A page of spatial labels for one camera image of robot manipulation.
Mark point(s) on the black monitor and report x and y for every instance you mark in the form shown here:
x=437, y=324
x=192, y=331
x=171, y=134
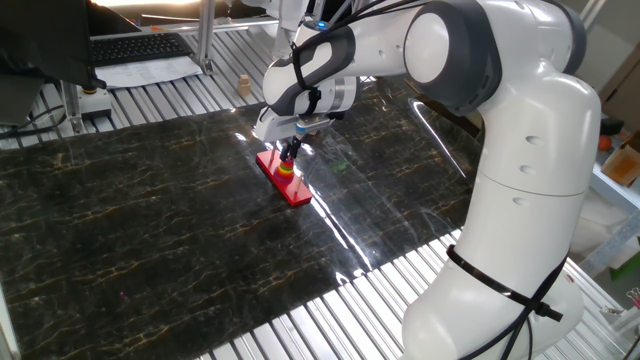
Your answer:
x=40, y=40

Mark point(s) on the black marble pattern mat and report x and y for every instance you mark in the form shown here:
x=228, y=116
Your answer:
x=150, y=225

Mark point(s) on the grey shelf post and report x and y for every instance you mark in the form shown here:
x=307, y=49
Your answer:
x=610, y=245

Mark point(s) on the orange ball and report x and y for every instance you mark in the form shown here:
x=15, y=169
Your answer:
x=605, y=143

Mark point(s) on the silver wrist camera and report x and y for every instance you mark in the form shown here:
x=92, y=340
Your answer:
x=314, y=124

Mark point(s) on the aluminium frame rail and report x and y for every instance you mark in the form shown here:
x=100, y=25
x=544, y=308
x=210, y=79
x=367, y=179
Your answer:
x=235, y=22

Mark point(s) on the green plastic object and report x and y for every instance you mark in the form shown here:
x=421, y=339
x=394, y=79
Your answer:
x=627, y=270

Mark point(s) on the aluminium frame post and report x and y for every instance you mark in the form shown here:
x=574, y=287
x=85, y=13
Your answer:
x=206, y=35

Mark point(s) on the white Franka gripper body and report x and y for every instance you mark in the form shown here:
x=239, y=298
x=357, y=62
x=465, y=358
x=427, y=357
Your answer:
x=272, y=127

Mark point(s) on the white emergency stop box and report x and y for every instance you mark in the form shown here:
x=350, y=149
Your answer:
x=97, y=105

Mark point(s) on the black computer keyboard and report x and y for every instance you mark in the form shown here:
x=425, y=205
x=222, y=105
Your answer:
x=135, y=49

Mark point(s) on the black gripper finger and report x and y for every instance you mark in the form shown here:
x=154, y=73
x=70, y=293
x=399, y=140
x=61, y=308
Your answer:
x=295, y=147
x=284, y=151

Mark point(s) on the small open cardboard box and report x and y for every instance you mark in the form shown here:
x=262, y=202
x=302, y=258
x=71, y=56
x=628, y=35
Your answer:
x=622, y=165

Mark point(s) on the red Hanoi base with pegs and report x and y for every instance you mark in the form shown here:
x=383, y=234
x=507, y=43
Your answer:
x=290, y=192

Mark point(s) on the small wooden figure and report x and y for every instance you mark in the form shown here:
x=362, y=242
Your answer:
x=244, y=87

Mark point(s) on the white paper sheets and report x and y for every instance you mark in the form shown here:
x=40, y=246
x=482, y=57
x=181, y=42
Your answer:
x=150, y=72

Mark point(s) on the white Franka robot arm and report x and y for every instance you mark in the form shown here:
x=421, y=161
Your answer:
x=530, y=150

